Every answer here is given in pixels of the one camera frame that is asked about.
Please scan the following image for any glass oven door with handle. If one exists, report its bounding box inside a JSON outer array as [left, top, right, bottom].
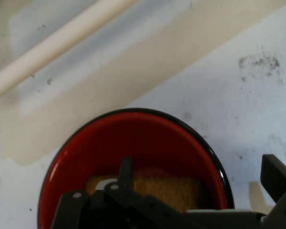
[[0, 0, 286, 167]]

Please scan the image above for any brown bread loaf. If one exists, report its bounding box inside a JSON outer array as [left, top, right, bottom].
[[85, 168, 205, 213]]

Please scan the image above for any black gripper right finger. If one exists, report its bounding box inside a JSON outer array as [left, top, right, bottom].
[[259, 154, 286, 229]]

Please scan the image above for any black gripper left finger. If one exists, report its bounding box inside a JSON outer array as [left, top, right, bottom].
[[50, 156, 186, 229]]

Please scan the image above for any red bowl with black rim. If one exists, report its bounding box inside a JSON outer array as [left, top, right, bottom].
[[39, 107, 235, 229]]

